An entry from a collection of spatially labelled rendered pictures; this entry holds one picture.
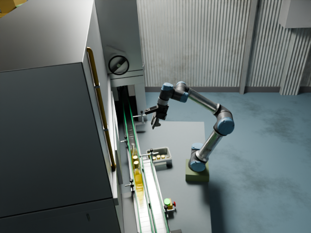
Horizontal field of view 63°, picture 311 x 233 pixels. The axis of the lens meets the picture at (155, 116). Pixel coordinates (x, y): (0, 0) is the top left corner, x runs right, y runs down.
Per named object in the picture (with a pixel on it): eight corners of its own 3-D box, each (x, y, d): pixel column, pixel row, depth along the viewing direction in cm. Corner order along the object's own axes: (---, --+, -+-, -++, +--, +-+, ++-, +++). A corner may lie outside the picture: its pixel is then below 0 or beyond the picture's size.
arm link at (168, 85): (174, 88, 173) (162, 84, 173) (169, 102, 178) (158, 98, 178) (175, 84, 180) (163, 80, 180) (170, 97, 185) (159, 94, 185)
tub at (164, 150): (146, 156, 251) (145, 150, 246) (168, 152, 254) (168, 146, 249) (148, 168, 237) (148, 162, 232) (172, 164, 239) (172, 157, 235)
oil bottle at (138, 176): (135, 186, 204) (132, 167, 192) (142, 185, 204) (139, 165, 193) (136, 192, 199) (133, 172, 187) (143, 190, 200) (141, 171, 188)
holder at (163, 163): (140, 157, 251) (139, 151, 246) (168, 153, 254) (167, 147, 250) (143, 170, 236) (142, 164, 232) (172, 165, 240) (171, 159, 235)
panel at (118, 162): (114, 120, 268) (108, 91, 249) (117, 119, 268) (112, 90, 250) (119, 184, 193) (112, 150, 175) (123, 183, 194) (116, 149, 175)
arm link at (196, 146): (204, 153, 227) (205, 141, 220) (204, 163, 215) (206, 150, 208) (190, 152, 228) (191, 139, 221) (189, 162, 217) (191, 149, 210)
